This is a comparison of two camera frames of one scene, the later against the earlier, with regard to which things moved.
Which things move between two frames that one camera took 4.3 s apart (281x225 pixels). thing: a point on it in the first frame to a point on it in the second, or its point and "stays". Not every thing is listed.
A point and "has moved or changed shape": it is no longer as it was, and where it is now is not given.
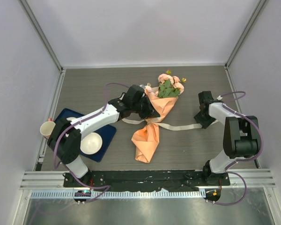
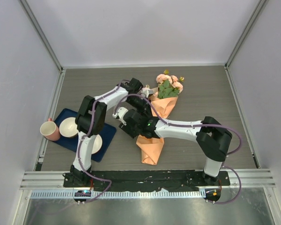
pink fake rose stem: [166, 90] stays
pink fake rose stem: [165, 80] has moved or changed shape
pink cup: [47, 127] stays
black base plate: [178, 180] stays
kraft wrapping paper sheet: [146, 140] has moved or changed shape
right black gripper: [205, 124] to [127, 129]
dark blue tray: [107, 134] stays
